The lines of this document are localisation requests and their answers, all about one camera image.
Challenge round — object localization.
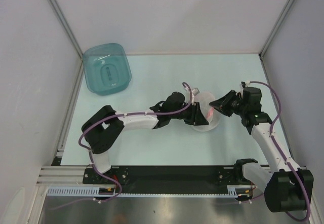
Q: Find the aluminium front frame rail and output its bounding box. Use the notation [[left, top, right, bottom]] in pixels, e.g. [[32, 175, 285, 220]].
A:
[[35, 165, 313, 187]]

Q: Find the teal plastic tub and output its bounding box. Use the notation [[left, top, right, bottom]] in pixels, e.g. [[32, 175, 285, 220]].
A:
[[83, 43, 132, 96]]

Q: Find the pink mesh laundry bag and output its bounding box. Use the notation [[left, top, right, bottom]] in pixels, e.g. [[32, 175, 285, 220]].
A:
[[191, 91, 220, 132]]

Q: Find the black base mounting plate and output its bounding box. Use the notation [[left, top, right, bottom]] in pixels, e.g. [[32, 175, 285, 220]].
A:
[[83, 166, 261, 201]]

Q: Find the white slotted cable duct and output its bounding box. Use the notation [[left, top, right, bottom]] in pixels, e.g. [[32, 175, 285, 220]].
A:
[[47, 185, 253, 198]]

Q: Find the aluminium corner post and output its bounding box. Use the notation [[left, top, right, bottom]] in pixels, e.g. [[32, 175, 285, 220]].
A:
[[47, 0, 83, 59], [259, 0, 296, 60]]

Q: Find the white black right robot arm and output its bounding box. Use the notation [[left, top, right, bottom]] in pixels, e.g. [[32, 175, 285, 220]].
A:
[[209, 87, 314, 214]]

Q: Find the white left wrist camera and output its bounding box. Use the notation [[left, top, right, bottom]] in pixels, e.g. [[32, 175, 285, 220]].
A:
[[187, 87, 200, 104]]

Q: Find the aluminium left corner post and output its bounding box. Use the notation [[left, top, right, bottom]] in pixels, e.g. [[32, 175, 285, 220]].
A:
[[47, 0, 83, 59]]

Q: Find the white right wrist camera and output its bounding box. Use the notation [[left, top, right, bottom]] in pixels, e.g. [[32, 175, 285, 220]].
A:
[[240, 81, 251, 89]]

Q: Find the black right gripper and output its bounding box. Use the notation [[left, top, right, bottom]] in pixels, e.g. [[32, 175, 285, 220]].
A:
[[209, 90, 248, 117]]

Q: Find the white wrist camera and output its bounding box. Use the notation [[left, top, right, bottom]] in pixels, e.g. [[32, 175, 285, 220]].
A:
[[240, 81, 251, 89], [187, 87, 200, 104]]

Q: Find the aluminium right corner post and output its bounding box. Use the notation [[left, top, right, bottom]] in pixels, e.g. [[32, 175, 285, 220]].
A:
[[259, 0, 296, 60]]

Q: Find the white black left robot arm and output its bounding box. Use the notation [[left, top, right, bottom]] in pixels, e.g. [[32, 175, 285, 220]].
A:
[[81, 92, 212, 183]]

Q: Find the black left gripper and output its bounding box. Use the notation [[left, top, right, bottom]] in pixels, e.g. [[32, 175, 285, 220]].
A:
[[169, 101, 208, 126]]

